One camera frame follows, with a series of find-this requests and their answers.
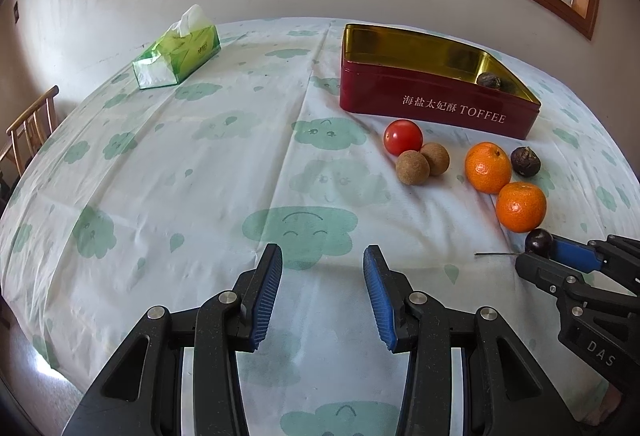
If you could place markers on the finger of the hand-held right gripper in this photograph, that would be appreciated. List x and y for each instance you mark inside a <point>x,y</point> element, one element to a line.
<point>537,271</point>
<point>575,254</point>

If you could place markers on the wooden chair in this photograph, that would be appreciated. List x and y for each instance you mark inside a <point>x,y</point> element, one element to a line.
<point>32,115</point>

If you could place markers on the red and gold tin box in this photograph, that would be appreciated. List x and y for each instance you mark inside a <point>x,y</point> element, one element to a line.
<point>425,105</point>

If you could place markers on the dark wall socket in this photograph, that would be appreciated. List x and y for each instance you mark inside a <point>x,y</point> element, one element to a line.
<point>16,11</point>

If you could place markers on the brown longan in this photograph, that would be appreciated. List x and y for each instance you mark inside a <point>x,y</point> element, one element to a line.
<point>413,167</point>
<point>436,159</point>

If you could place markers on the dark passion fruit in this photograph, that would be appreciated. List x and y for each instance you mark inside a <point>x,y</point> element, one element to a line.
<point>525,161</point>

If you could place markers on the white cloud print tablecloth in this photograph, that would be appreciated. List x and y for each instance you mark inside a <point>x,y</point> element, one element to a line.
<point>200,216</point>

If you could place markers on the person's right forearm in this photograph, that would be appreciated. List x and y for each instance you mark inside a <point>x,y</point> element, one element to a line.
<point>605,408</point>

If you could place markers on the red cherry tomato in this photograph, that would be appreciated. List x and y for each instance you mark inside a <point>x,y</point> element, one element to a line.
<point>403,137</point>

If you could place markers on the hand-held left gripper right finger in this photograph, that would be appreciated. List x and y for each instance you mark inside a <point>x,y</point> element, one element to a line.
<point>380,306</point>

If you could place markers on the orange mandarin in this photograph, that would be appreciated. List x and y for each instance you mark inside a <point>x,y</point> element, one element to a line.
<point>520,207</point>
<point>487,167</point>

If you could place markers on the green tissue pack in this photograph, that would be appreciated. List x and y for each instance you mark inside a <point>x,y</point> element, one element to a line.
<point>180,53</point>

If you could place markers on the dark cherry with stem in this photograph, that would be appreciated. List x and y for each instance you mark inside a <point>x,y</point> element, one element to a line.
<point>537,240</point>

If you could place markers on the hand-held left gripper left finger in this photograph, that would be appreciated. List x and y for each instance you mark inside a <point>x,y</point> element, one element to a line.
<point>262,306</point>

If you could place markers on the large dark water chestnut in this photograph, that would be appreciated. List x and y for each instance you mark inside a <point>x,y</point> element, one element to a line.
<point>489,79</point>

